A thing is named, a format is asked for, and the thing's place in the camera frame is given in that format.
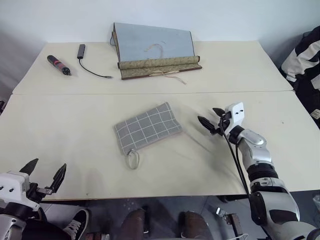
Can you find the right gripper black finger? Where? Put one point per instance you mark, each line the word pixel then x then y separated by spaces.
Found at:
pixel 206 123
pixel 219 111

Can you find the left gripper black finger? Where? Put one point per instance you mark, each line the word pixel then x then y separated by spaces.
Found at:
pixel 30 167
pixel 58 178

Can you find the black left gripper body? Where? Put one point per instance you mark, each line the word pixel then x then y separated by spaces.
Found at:
pixel 33 192

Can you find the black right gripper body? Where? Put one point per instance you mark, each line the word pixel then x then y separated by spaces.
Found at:
pixel 224 115

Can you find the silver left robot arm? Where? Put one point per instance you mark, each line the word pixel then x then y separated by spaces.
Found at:
pixel 12 213

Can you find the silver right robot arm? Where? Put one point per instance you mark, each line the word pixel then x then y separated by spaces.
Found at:
pixel 253 143

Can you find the grey checked fabric pouch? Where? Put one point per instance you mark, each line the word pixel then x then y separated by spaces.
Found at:
pixel 147 125

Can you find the black trouser leg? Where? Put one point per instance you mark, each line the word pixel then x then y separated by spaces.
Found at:
pixel 42 230

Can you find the black sneaker with white laces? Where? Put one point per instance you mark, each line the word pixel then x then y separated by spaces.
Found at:
pixel 77 223

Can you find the beige scroll ribbon tie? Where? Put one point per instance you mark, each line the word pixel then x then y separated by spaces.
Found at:
pixel 172 73

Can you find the dark brown rounded shape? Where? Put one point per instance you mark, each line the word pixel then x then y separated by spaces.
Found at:
pixel 132 223
pixel 194 226

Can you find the small silver metal clip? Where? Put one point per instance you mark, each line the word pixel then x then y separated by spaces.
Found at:
pixel 221 211

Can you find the small beige tag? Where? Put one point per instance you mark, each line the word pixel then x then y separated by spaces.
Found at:
pixel 316 114

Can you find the blue-grey hanging scroll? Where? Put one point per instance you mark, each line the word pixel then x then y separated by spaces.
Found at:
pixel 152 41

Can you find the black and white jacket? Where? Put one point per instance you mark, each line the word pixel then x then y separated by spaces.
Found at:
pixel 303 58

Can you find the brown wooden block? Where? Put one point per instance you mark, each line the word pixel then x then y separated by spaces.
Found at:
pixel 235 222

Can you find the black and red electric screwdriver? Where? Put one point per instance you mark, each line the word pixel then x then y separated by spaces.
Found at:
pixel 58 64

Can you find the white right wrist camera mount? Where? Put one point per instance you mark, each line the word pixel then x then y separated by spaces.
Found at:
pixel 236 112

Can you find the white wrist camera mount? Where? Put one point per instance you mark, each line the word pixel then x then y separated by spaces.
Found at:
pixel 11 184
pixel 236 112

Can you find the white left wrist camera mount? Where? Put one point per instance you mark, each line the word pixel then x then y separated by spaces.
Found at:
pixel 11 184

